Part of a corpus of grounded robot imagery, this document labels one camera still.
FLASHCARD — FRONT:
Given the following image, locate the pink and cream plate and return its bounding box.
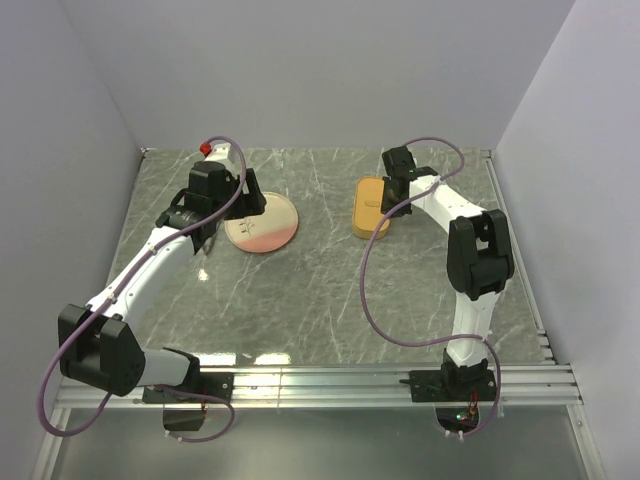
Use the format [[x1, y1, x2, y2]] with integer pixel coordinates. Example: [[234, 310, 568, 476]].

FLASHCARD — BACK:
[[224, 192, 299, 254]]

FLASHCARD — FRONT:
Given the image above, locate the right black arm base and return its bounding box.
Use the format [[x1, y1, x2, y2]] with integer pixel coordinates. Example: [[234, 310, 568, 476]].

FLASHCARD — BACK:
[[399, 362, 501, 441]]

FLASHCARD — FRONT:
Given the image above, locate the orange lunch box lid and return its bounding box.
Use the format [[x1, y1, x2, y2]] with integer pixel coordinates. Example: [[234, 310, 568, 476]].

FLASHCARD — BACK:
[[352, 176, 384, 231]]

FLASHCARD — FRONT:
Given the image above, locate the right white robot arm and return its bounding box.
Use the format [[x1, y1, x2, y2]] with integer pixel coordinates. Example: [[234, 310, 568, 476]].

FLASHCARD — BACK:
[[381, 146, 515, 400]]

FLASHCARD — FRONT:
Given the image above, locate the aluminium mounting rail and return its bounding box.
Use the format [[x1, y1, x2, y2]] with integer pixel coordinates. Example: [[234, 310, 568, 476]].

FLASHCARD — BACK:
[[54, 364, 584, 410]]

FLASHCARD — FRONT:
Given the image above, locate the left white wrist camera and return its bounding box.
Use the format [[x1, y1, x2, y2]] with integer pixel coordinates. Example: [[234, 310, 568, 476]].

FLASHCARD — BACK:
[[200, 142, 239, 175]]

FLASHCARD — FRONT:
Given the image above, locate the orange lunch box base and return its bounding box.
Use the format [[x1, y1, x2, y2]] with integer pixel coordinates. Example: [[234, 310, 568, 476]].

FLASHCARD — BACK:
[[351, 215, 391, 240]]

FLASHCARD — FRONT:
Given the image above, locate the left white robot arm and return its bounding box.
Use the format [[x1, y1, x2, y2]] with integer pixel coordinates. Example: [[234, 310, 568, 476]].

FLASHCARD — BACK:
[[58, 161, 266, 402]]

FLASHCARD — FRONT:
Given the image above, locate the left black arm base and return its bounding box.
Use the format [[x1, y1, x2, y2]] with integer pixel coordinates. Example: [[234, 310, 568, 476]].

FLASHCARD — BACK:
[[142, 372, 235, 434]]

